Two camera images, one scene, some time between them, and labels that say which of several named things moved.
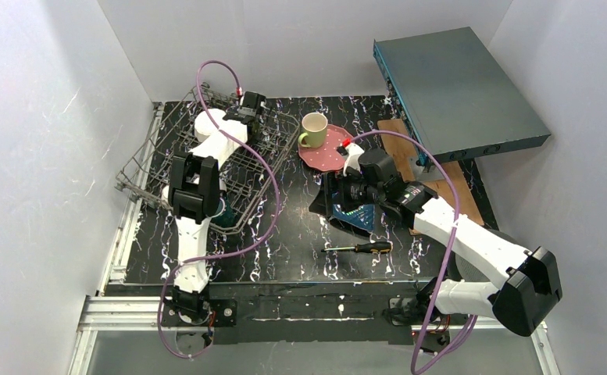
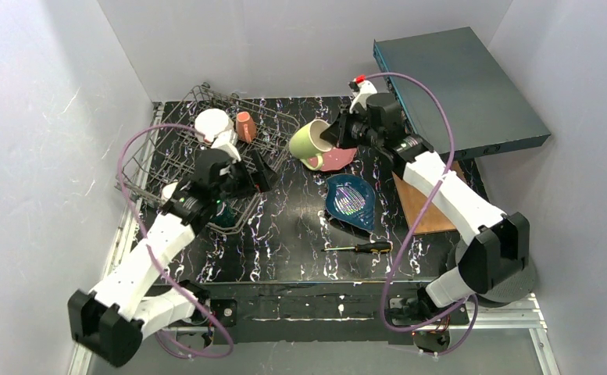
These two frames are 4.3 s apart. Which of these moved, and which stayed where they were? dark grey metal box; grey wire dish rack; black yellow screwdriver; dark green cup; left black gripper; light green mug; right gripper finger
Moved: right gripper finger; light green mug; left black gripper
Stayed: grey wire dish rack; black yellow screwdriver; dark grey metal box; dark green cup
